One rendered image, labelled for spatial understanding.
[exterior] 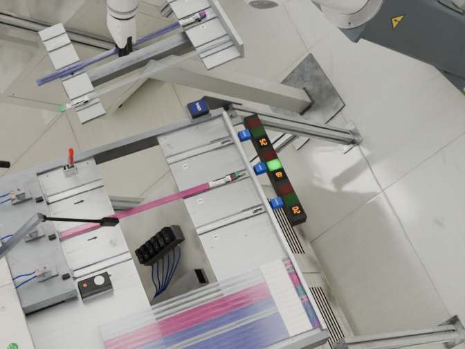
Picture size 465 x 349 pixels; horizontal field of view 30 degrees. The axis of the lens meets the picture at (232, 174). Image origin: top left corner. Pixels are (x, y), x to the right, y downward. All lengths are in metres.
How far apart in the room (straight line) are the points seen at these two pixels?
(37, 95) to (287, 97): 1.01
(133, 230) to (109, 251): 0.53
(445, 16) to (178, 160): 0.82
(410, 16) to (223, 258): 0.79
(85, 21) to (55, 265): 1.23
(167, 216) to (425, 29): 0.94
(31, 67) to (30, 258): 1.24
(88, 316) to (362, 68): 1.36
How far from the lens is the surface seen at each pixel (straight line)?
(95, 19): 3.17
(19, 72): 3.30
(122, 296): 2.19
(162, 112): 3.59
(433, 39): 2.49
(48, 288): 2.15
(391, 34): 2.33
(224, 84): 2.74
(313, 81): 3.11
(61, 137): 4.05
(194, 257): 2.57
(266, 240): 2.25
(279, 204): 2.28
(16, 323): 2.11
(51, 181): 2.33
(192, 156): 2.34
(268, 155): 2.37
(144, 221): 2.72
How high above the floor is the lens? 2.53
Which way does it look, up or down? 50 degrees down
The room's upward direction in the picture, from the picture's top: 83 degrees counter-clockwise
